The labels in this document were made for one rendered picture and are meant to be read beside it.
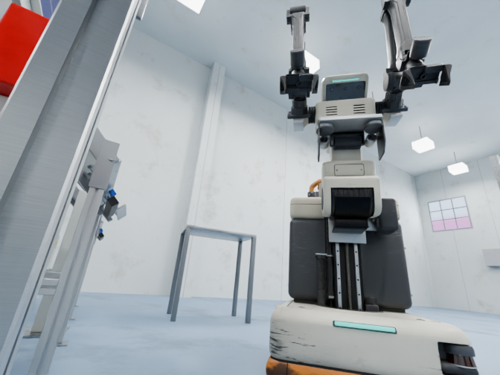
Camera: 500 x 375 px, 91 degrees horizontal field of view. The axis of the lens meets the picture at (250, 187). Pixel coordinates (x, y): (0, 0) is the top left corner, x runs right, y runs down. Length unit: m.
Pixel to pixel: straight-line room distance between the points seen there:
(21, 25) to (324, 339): 1.07
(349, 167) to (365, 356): 0.69
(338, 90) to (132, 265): 4.27
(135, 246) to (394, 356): 4.35
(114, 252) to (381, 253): 4.20
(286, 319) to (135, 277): 4.07
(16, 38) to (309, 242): 1.20
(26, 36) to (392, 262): 1.40
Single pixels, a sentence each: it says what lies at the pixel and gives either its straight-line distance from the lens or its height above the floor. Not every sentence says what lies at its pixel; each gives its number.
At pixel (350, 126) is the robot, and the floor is 1.02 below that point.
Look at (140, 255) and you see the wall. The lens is 4.87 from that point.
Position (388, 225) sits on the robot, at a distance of 1.21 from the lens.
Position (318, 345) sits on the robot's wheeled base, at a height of 0.18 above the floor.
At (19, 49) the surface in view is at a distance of 0.61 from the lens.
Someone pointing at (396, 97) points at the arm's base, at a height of 1.18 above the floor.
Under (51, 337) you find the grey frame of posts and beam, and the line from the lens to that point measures 0.90.
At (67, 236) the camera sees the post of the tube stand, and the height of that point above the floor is 0.52.
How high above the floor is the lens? 0.36
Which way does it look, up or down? 21 degrees up
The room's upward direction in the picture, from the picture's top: 5 degrees clockwise
